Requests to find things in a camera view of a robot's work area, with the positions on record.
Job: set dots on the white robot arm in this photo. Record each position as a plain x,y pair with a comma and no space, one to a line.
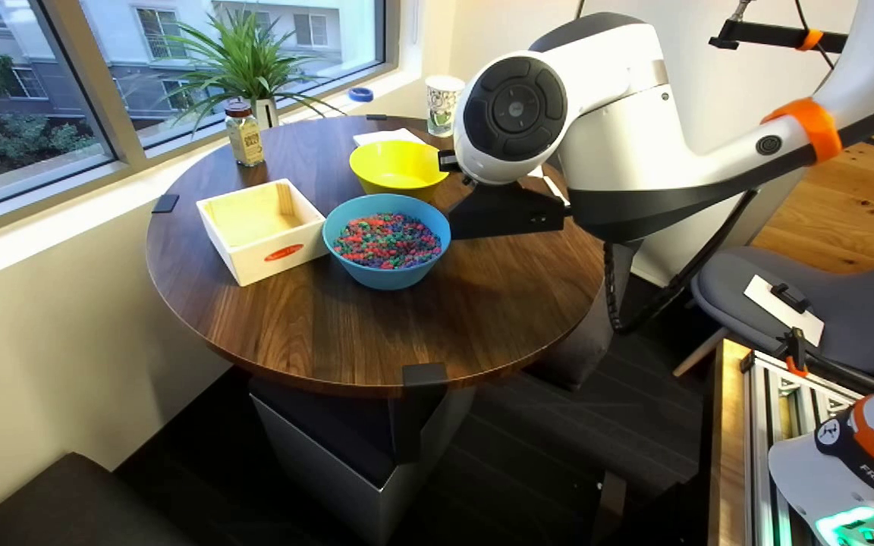
595,97

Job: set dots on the blue bowl with candies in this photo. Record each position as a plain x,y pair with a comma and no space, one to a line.
386,242

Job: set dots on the yellow bowl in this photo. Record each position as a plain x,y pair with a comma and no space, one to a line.
394,169

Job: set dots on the folded white napkin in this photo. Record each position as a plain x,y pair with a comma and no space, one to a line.
402,134

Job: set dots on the white wooden box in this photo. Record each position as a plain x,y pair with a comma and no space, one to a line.
261,231

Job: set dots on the patterned paper cup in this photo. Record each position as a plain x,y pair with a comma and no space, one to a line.
440,103

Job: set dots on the blue lid on sill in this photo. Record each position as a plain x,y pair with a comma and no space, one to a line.
360,94

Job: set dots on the round wooden table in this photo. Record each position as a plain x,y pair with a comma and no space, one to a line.
360,391

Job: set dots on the glass jar with label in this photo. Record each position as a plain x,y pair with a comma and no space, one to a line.
243,134

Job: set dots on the potted green plant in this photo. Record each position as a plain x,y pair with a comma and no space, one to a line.
238,60

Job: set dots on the dark grey foreground seat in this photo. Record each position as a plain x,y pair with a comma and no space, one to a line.
74,501

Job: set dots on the grey armchair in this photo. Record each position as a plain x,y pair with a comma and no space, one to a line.
763,299

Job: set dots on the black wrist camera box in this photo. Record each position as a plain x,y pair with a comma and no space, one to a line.
503,211

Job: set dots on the aluminium frame cart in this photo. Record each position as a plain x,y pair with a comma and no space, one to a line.
755,401

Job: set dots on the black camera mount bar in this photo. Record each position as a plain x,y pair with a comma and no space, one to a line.
773,35

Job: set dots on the robot base with orange ring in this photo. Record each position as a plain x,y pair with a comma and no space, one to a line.
826,477

